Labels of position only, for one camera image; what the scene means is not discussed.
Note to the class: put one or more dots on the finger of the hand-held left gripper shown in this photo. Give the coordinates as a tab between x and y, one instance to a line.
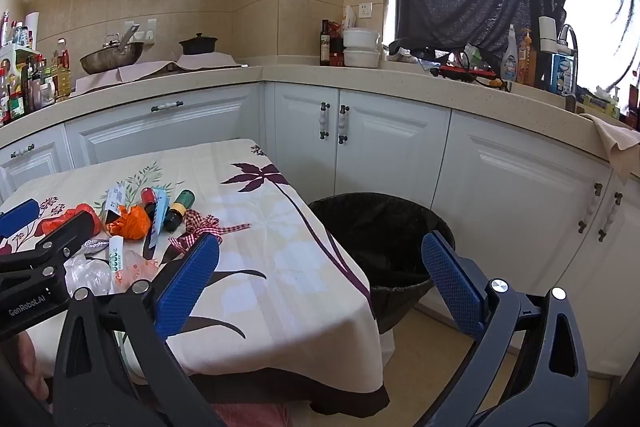
20	216
80	224

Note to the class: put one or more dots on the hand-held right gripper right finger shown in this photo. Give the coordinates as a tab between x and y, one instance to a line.
452	282

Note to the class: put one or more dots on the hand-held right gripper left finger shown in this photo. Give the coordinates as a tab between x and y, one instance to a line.
190	279

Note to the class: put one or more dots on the red plastic bag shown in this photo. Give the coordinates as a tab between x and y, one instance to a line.
54	223

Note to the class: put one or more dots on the silver foil blister pack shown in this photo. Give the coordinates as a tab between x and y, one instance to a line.
95	248

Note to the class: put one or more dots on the white tube black cap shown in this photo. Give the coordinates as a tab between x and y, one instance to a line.
116	197

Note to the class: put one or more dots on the white tube green print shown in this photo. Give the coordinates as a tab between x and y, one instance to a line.
116	257

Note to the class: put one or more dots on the clear wrapper orange print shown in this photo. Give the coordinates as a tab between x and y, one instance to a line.
140	269

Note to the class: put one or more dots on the clear plastic bag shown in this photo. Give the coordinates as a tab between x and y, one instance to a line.
90	276

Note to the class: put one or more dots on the orange plastic bag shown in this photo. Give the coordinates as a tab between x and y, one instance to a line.
134	223

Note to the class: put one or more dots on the red checkered ribbon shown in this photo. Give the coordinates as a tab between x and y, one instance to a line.
197	219

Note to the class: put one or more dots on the red label glass bottle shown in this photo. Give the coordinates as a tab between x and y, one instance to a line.
148	199

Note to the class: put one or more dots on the green label glass bottle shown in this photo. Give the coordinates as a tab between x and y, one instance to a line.
182	201

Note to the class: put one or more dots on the black waste bin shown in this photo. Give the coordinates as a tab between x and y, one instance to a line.
380	247

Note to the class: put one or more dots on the person's left hand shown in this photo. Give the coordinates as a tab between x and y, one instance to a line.
32	367

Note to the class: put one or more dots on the floral printed tablecloth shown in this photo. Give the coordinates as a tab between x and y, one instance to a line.
280	257

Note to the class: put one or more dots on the row of condiment bottles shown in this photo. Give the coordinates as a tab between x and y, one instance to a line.
10	99

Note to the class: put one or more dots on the cooking oil bottle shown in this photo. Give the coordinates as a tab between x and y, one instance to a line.
62	77

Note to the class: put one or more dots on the white kitchen cabinets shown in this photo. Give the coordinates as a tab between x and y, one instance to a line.
395	147

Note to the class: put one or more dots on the pink cloth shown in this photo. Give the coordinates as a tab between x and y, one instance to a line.
255	417

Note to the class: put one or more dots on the white spice rack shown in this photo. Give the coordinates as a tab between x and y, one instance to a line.
15	53

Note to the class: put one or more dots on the steel wok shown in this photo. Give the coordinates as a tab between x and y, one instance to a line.
107	59

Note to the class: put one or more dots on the beige stove cover cloth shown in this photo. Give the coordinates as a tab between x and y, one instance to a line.
150	69

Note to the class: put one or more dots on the paper towel roll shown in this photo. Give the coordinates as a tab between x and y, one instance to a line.
32	29

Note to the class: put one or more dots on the red power strip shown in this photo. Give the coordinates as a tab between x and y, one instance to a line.
460	73

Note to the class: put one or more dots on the black lidded pot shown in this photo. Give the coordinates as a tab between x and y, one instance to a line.
198	45

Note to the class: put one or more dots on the beige towel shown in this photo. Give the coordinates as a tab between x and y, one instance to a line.
617	142

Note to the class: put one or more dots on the white green plastic bag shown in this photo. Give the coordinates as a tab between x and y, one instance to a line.
480	57

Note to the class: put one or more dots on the white spray bottle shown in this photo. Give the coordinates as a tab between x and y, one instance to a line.
509	62

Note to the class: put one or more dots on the yellow green tissue pack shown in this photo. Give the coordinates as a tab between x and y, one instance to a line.
600	104

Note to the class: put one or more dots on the orange detergent bottle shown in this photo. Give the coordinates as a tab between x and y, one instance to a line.
526	62

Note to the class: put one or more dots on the blue white packet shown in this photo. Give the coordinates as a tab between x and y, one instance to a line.
562	74

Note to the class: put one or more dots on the dark sauce bottle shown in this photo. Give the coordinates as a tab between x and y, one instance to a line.
634	102

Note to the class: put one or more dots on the white faucet water purifier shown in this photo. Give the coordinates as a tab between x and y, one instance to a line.
547	34

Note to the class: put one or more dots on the dark glass bottle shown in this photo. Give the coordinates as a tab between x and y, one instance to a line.
325	47

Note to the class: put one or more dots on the steel faucet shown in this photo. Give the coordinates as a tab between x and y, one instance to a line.
571	34

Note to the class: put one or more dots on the wall socket with plug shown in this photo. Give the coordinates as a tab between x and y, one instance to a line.
147	29

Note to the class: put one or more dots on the white wall socket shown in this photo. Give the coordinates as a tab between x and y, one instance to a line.
365	10

